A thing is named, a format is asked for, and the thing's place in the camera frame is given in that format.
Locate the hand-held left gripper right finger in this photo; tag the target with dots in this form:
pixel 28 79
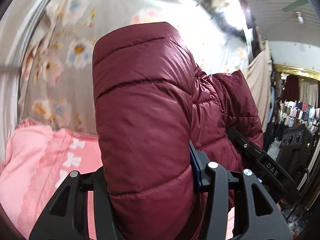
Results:
pixel 194 162

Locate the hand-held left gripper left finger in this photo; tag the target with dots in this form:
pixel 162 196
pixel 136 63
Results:
pixel 100 192

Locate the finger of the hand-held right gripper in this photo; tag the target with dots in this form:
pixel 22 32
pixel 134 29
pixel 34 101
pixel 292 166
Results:
pixel 243 142

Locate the maroon puffer jacket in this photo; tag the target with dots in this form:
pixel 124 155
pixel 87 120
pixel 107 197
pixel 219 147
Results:
pixel 142 100

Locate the black speaker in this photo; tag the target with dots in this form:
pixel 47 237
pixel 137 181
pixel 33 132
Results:
pixel 295 142

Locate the beige hanging cloth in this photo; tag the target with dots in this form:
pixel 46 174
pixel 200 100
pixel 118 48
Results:
pixel 260 85

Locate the rack of hanging socks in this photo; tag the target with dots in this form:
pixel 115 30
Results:
pixel 300 112

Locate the pink blanket with white bows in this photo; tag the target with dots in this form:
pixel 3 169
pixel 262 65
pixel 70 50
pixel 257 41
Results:
pixel 32 170

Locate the dark red curtain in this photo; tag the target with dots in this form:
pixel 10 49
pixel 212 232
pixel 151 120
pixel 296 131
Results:
pixel 292 87

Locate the grey floral bedsheet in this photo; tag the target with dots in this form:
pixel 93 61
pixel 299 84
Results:
pixel 62 90

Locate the ceiling light bulb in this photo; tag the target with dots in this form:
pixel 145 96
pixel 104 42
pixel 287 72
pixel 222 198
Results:
pixel 299 17

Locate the green ceiling fan blade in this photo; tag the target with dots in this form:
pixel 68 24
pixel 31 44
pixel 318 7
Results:
pixel 295 5

